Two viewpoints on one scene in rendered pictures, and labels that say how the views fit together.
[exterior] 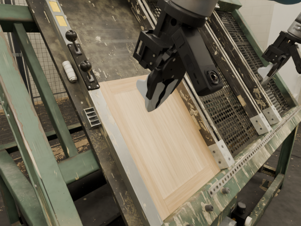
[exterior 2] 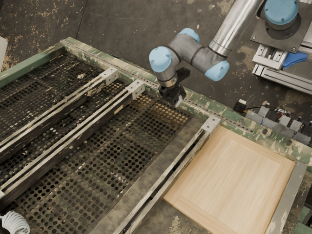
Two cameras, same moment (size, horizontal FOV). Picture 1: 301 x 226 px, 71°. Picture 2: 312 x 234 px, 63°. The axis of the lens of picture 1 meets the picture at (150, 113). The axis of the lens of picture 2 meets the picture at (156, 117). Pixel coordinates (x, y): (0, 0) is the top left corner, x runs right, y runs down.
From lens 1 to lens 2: 1.06 m
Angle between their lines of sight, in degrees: 44
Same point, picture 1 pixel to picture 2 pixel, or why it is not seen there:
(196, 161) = (230, 146)
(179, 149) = (234, 162)
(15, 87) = not seen: outside the picture
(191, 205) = (272, 144)
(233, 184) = (228, 114)
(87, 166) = (302, 228)
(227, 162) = (218, 121)
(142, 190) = (294, 180)
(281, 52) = (178, 90)
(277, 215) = not seen: hidden behind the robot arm
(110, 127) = (278, 223)
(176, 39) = not seen: outside the picture
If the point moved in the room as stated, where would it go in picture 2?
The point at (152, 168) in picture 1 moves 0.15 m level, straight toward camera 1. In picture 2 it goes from (269, 178) to (302, 172)
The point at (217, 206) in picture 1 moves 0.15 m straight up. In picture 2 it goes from (255, 125) to (251, 126)
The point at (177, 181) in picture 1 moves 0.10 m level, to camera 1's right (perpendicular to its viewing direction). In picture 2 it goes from (260, 158) to (253, 139)
